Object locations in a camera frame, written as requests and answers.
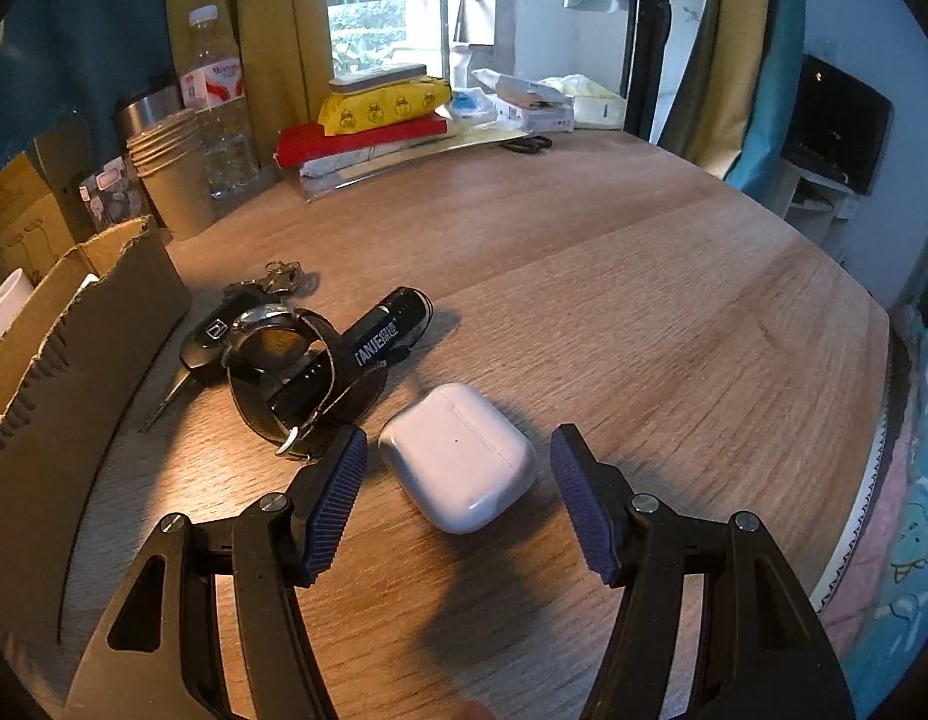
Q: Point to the teal curtain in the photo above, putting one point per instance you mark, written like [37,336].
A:
[66,37]
[775,75]

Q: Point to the white flat box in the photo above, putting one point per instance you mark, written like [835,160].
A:
[527,105]

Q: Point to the red book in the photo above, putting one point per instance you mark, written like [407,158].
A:
[351,141]

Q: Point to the pale yellow bag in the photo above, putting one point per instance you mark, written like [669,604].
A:
[595,101]

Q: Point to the cardboard box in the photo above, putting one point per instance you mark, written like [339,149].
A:
[66,360]

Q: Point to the grey white kitchen scale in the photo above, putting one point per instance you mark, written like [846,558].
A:
[377,79]

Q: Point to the balcony railing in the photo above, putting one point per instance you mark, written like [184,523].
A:
[434,4]

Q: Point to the black sliding door frame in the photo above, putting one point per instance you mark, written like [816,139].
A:
[642,30]

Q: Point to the black scissors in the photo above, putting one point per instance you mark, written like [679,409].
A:
[527,145]

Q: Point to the clear water bottle red label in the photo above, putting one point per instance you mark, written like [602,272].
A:
[216,105]

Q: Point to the stack of beige paper cups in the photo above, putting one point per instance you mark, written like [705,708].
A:
[175,180]

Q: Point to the blue mask packet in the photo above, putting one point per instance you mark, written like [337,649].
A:
[467,105]

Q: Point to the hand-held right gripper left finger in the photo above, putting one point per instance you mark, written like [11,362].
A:
[332,510]

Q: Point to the brown cardboard carton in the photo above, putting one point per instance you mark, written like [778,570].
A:
[29,195]

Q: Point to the blue printed blanket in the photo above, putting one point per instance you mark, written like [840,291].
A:
[902,540]

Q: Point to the steel tumbler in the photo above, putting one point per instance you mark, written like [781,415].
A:
[145,116]

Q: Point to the clear glass jar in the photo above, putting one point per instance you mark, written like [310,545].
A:
[111,199]

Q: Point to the black television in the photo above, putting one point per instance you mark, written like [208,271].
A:
[838,124]

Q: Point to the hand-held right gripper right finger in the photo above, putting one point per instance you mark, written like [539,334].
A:
[584,510]

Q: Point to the black car key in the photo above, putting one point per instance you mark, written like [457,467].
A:
[205,341]

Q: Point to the clear plastic folder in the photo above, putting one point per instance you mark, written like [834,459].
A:
[404,161]

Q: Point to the white television stand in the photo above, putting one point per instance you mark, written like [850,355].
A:
[812,202]

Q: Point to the black flashlight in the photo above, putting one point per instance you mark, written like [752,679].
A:
[374,337]

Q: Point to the white earbuds case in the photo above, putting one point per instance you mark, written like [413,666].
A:
[456,454]

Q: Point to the yellow curtain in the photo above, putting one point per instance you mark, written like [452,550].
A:
[276,30]
[707,52]

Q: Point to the yellow wipes pack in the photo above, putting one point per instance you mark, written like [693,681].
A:
[385,109]

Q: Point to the person's right hand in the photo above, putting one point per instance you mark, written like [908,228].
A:
[477,712]

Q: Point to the white desk lamp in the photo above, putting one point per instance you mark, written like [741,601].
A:
[6,307]

